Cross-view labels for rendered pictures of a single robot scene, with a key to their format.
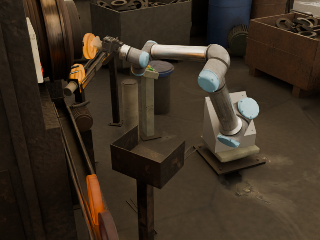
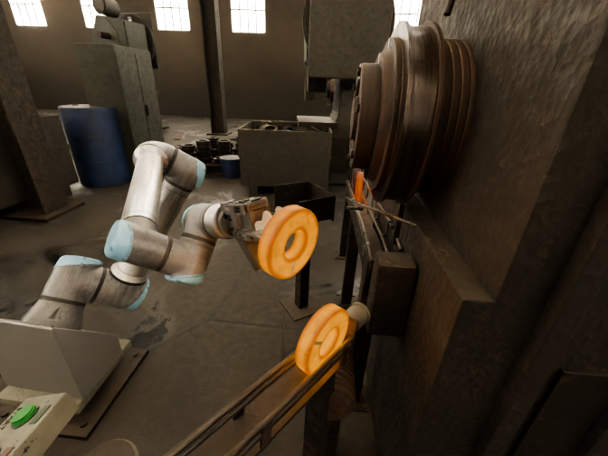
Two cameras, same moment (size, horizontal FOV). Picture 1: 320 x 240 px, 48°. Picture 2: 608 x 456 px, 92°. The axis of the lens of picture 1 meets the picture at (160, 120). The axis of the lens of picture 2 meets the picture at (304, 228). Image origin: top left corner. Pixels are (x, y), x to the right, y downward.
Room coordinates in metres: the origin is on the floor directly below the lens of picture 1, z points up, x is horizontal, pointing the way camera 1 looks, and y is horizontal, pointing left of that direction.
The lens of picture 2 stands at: (2.61, 0.69, 1.20)
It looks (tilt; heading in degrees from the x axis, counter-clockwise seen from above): 26 degrees down; 207
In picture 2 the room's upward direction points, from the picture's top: 2 degrees clockwise
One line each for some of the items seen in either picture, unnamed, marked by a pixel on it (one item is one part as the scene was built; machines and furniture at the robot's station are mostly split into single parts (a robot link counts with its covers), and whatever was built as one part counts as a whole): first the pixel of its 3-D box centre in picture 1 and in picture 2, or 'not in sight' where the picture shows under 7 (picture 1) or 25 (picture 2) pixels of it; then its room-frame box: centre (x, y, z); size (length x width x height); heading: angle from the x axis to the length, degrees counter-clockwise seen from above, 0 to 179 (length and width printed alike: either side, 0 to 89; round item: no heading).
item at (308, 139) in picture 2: not in sight; (287, 155); (-0.58, -1.18, 0.39); 1.03 x 0.83 x 0.79; 117
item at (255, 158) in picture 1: (228, 150); (75, 378); (2.29, -0.52, 0.04); 0.40 x 0.40 x 0.08; 22
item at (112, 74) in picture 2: not in sight; (129, 115); (0.07, -3.13, 0.75); 0.70 x 0.48 x 1.50; 23
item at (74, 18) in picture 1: (72, 30); (361, 118); (1.73, 0.42, 1.11); 0.28 x 0.06 x 0.28; 23
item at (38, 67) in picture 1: (33, 48); not in sight; (1.34, 0.48, 1.15); 0.26 x 0.02 x 0.18; 23
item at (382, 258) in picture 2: (54, 96); (390, 295); (1.90, 0.62, 0.68); 0.11 x 0.08 x 0.24; 113
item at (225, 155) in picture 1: (229, 144); (71, 368); (2.29, -0.52, 0.10); 0.32 x 0.32 x 0.04; 22
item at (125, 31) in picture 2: not in sight; (131, 69); (-2.50, -6.58, 1.36); 1.37 x 1.16 x 2.71; 103
